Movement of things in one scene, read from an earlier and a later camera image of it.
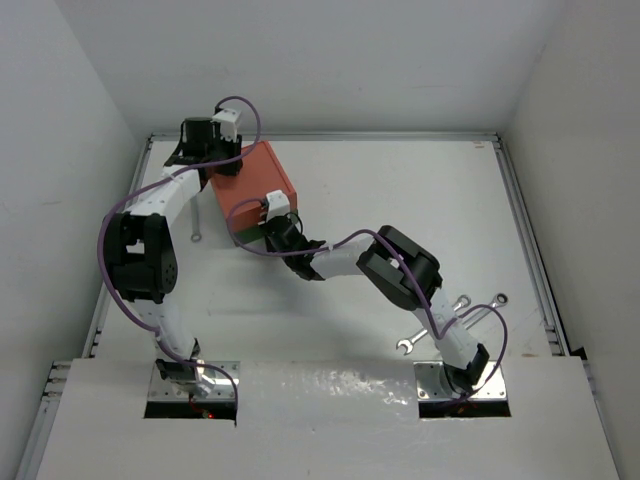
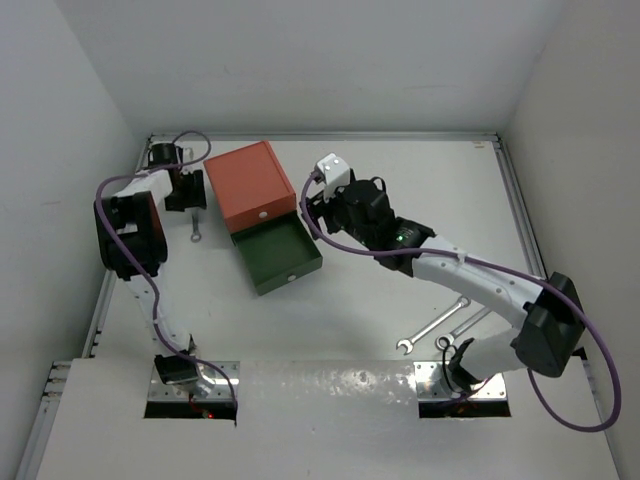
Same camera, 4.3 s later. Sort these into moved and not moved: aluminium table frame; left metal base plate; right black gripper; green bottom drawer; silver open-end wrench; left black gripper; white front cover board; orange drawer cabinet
Moved: left black gripper; green bottom drawer; right black gripper
Not moved: white front cover board; silver open-end wrench; aluminium table frame; orange drawer cabinet; left metal base plate
